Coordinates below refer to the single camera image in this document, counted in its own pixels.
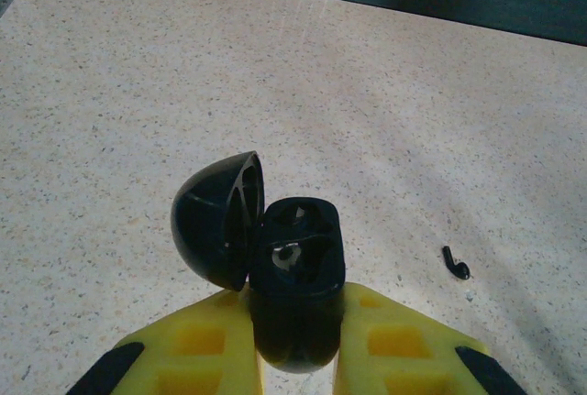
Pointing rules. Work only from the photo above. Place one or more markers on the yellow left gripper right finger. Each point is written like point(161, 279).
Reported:
point(403, 344)

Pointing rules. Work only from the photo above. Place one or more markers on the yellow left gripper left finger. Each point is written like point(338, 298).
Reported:
point(192, 340)

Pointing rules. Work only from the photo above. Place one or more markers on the black earbud charging case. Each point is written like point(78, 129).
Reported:
point(298, 321)

